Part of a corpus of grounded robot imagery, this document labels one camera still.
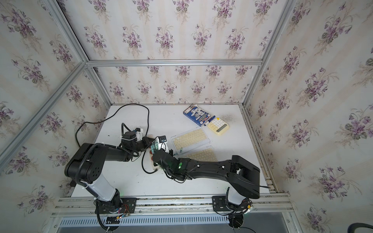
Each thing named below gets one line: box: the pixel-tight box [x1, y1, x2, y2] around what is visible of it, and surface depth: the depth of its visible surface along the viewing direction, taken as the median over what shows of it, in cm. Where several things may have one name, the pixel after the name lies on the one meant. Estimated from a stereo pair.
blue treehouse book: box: [183, 103, 211, 127], surface depth 113 cm
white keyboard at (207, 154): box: [182, 145, 219, 162], surface depth 93 cm
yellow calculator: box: [207, 117, 230, 136], surface depth 106 cm
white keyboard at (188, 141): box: [170, 127, 211, 155], surface depth 100 cm
